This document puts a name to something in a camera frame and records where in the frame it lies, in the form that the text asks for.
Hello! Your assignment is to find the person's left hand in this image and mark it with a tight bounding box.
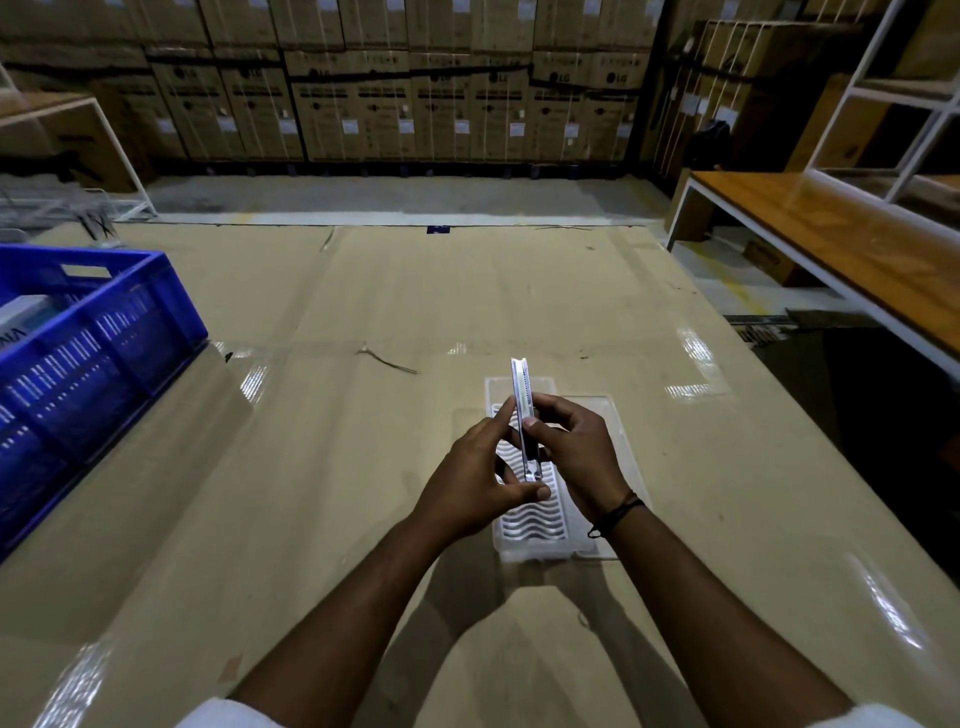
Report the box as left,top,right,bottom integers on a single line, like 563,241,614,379
411,397,552,543

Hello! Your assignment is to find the person's right hand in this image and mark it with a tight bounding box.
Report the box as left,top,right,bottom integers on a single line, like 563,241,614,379
522,393,636,528

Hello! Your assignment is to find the white plastic panel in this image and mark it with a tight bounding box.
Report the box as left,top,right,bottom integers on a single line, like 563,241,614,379
508,357,546,485

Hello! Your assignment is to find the person's right forearm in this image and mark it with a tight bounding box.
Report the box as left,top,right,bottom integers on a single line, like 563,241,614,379
592,501,858,728

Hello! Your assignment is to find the person's left forearm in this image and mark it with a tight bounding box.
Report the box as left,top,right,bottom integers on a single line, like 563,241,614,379
225,511,468,728

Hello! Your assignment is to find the white wavy ribbed insert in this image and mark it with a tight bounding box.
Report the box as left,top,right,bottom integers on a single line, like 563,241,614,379
491,401,576,546

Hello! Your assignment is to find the clear plastic tray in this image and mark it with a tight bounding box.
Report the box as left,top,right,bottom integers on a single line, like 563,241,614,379
452,375,655,565

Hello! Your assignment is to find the black wrist band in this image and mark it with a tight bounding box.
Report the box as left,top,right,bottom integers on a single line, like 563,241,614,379
586,492,646,540

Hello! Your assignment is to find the brown cardboard table cover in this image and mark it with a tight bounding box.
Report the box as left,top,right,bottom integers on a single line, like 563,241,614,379
0,222,960,728

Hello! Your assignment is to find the small brown cardboard box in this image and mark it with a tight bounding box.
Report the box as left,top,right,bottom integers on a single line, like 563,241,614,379
742,238,815,288

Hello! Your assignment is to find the black bag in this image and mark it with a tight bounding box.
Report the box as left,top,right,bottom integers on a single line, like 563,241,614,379
686,120,735,172

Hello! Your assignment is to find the white left sleeve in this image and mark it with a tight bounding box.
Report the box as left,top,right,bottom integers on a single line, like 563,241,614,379
176,697,288,728

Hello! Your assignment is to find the white sleeve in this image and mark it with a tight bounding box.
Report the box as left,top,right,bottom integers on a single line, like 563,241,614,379
806,701,929,728
176,697,288,728

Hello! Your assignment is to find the stack of brown cardboard boxes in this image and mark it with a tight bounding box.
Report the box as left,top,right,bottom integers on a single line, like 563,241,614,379
0,0,894,185

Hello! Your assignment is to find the white right sleeve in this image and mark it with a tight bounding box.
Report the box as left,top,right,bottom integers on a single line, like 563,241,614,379
806,701,929,728

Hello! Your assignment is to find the blue plastic crate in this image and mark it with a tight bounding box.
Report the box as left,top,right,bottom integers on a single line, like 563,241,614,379
0,243,210,562

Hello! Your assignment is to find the white box with blue print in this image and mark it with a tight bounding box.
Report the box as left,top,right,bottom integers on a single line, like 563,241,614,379
0,294,65,355

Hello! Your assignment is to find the thin loose string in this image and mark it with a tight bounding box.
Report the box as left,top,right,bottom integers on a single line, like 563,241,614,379
355,343,421,376

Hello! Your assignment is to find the wooden table with white frame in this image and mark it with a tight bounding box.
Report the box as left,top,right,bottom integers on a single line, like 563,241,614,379
664,169,960,385

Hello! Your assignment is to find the white metal rack frame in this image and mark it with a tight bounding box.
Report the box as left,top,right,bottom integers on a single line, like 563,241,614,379
801,0,960,205

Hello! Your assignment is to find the white metal stand frame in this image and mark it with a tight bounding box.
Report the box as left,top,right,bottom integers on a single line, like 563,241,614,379
0,63,159,223

